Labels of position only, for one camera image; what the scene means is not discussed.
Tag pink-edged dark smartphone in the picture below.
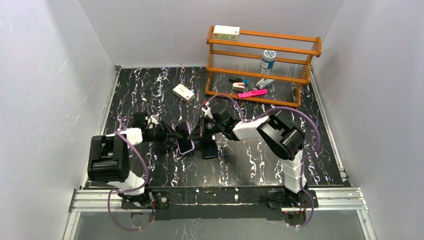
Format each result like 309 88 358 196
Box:
175 122 194 153

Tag lavender smartphone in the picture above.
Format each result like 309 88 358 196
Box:
174 121 196 156

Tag black phone case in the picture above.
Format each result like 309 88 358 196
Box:
200 139 219 160

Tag white smartphone dark screen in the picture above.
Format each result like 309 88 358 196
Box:
201 140 218 159

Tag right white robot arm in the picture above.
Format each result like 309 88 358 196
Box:
187 107 307 206

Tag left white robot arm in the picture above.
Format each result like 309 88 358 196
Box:
87 112 182 197

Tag beige small stapler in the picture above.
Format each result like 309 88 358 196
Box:
232 82 246 92

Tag white red small box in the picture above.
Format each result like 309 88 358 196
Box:
172 84 195 103

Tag black teal marker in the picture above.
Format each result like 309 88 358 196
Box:
228 77 249 86

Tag pink highlighter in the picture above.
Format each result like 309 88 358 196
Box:
237 89 268 99

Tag white teal stapler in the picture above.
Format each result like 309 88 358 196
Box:
256 78 275 90

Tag orange wooden shelf rack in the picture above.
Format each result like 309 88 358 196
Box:
205 25 323 108

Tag blue white round jar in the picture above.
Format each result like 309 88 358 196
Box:
260 49 277 69

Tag white box on shelf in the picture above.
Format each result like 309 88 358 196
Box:
212 25 240 41

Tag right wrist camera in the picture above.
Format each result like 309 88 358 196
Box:
201 101 214 120

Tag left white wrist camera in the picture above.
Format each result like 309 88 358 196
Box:
147 114 159 129

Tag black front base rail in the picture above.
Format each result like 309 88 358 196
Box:
151 186 301 221

